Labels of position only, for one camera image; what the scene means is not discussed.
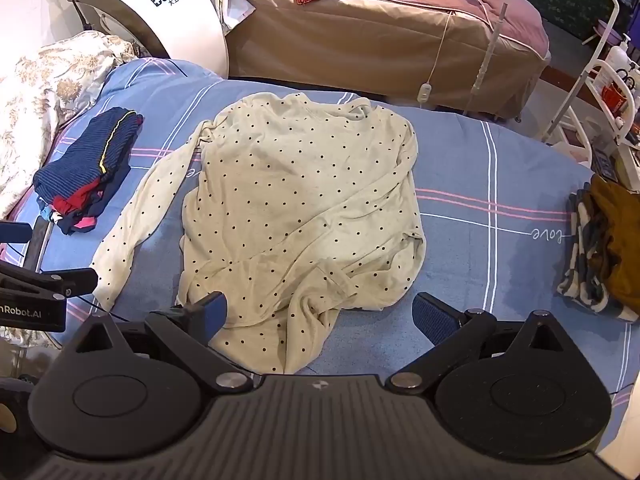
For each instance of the white pump bottle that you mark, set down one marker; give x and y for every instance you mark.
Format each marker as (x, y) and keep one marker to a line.
(619, 57)

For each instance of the stack of folded dark clothes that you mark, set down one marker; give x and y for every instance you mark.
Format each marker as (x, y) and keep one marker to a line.
(85, 150)

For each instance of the cream polka dot shirt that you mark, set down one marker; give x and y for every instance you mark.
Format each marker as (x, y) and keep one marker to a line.
(300, 200)

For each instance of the massage bed with brown cover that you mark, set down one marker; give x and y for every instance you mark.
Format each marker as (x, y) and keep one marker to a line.
(350, 45)

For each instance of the white curved metal stand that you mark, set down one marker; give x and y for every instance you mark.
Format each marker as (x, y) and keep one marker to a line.
(611, 0)

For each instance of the white metal trolley rack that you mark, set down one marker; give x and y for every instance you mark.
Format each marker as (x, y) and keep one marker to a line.
(580, 125)

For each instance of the mustard brown garment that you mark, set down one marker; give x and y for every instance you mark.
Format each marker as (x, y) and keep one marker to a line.
(620, 230)

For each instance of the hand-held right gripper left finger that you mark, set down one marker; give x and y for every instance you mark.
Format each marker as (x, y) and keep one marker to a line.
(216, 310)

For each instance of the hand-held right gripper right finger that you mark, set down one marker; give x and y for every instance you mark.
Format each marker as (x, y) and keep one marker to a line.
(431, 316)

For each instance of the white medical machine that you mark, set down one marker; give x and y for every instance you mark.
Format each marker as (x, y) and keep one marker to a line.
(165, 15)

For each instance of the blue plaid bed sheet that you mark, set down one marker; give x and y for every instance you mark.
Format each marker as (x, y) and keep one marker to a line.
(475, 170)

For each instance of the red cup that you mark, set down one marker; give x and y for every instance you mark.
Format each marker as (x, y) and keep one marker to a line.
(616, 99)

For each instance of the floral beige quilt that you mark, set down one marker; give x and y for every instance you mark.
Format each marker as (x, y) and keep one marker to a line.
(40, 95)

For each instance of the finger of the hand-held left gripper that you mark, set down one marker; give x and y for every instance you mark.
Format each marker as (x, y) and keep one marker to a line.
(14, 232)
(60, 281)

